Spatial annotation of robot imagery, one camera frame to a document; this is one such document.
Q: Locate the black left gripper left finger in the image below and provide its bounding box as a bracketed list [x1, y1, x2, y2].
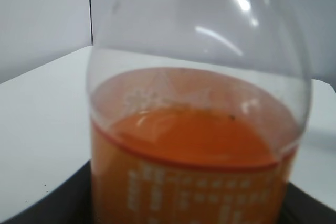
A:
[3, 162, 94, 224]

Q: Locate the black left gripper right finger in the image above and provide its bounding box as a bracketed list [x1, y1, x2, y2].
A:
[278, 183, 336, 224]

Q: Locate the orange soda plastic bottle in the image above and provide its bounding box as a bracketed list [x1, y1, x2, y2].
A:
[87, 0, 311, 223]

